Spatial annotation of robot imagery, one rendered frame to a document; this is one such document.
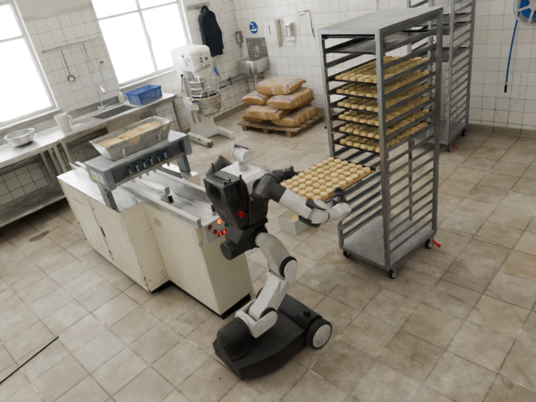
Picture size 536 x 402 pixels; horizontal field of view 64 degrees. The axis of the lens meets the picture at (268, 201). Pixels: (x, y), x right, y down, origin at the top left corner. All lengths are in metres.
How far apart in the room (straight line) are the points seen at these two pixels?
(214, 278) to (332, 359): 0.94
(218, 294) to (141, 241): 0.76
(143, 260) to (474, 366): 2.39
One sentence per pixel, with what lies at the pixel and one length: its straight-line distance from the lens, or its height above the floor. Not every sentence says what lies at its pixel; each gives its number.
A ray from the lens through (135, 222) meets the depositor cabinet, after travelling 3.38.
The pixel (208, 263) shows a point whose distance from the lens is 2.96.
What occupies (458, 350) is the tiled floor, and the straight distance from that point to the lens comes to 3.01.
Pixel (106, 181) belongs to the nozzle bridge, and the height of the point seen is 1.10.
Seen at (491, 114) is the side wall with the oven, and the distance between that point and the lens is 5.88.
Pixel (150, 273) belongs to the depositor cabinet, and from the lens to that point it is 3.61.
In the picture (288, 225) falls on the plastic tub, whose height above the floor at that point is 0.09.
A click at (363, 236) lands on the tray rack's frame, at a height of 0.15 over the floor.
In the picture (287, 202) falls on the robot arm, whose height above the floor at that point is 1.18.
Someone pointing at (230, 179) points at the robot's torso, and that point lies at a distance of 2.24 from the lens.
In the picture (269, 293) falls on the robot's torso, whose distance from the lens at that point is 2.80.
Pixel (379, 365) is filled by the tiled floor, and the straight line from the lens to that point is 2.89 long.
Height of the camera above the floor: 2.23
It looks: 28 degrees down
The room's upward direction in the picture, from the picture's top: 11 degrees counter-clockwise
